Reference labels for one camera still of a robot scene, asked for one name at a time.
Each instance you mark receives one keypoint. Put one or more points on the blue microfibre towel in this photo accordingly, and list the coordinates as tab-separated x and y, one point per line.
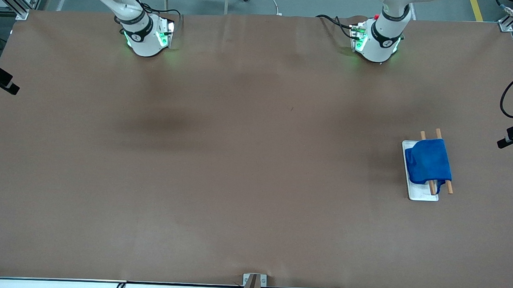
428	163

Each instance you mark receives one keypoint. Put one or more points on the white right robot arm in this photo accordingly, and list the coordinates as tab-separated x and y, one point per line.
141	41

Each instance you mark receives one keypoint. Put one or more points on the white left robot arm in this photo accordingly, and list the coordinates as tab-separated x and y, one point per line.
378	47

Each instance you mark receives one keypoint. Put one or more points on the white rack with wooden bars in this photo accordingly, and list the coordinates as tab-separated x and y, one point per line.
419	194

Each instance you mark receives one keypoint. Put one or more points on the brown table cover sheet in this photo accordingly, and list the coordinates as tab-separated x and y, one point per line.
254	195

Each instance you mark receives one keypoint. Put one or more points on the grey metal bracket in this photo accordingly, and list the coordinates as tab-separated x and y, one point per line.
263	280

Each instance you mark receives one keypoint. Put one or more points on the dark camera mount post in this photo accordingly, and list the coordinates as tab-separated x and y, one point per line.
251	286

